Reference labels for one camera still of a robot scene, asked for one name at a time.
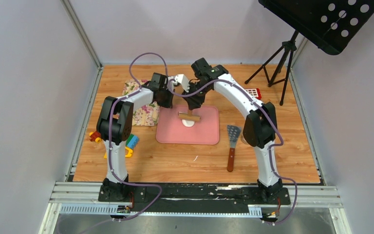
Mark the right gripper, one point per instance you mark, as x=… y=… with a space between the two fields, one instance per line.
x=193 y=102

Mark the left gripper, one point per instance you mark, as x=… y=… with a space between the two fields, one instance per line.
x=169 y=104

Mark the wooden double-ended roller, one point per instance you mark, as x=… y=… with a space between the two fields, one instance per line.
x=189 y=116

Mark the white dough ball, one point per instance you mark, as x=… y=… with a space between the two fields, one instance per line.
x=188 y=123

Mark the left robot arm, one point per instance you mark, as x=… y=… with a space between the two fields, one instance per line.
x=115 y=125

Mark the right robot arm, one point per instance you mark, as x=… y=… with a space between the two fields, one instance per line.
x=260 y=125

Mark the floral cutting mat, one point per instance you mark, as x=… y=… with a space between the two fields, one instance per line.
x=147 y=115

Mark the pink plastic tray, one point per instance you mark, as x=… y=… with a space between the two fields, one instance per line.
x=171 y=130

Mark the blue green toy brick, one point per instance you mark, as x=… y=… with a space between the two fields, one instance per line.
x=132 y=141

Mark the red grid box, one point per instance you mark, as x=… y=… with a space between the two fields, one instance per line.
x=255 y=92

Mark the yellow triangular toy block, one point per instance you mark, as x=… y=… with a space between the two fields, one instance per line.
x=128 y=152

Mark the red yellow toy piece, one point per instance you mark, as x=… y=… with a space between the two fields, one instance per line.
x=95 y=137

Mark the black music stand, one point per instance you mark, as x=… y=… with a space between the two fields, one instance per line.
x=328 y=24

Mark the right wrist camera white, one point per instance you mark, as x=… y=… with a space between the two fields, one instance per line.
x=180 y=79

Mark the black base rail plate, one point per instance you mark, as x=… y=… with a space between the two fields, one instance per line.
x=192 y=198

